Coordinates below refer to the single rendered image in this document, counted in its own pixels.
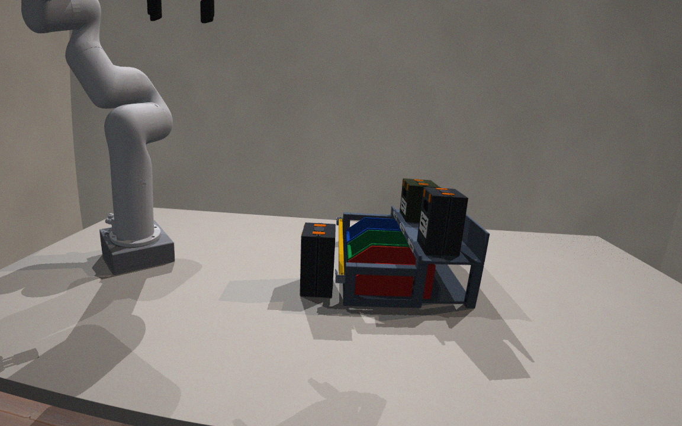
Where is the dark grey case with orange latches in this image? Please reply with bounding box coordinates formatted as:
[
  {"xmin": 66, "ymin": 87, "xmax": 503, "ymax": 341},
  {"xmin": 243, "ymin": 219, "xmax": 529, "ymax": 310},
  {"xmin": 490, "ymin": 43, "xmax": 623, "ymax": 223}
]
[{"xmin": 417, "ymin": 187, "xmax": 468, "ymax": 256}]

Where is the blue open bin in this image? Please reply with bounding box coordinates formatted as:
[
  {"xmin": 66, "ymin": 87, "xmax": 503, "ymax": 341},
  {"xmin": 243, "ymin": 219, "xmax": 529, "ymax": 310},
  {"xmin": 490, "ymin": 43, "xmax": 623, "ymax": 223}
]
[{"xmin": 345, "ymin": 217, "xmax": 401, "ymax": 251}]

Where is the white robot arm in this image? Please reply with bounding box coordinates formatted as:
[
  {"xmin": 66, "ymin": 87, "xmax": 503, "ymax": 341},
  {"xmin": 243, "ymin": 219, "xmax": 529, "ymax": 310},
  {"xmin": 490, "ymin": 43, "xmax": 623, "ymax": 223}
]
[{"xmin": 21, "ymin": 0, "xmax": 173, "ymax": 247}]

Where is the dark blue metal shelf rack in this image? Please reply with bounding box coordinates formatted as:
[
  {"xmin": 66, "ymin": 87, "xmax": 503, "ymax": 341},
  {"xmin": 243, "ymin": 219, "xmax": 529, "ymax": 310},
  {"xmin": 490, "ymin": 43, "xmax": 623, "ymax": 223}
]
[{"xmin": 335, "ymin": 206, "xmax": 490, "ymax": 308}]

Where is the yellow bar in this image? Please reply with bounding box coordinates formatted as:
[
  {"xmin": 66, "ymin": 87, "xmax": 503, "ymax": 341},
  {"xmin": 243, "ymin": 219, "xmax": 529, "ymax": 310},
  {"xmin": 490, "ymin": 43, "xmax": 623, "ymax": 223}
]
[{"xmin": 339, "ymin": 219, "xmax": 344, "ymax": 275}]

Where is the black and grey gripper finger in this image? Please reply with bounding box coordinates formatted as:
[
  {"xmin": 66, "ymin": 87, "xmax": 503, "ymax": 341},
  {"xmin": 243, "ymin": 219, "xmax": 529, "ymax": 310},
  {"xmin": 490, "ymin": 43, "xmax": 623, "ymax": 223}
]
[
  {"xmin": 147, "ymin": 0, "xmax": 162, "ymax": 21},
  {"xmin": 200, "ymin": 0, "xmax": 214, "ymax": 23}
]

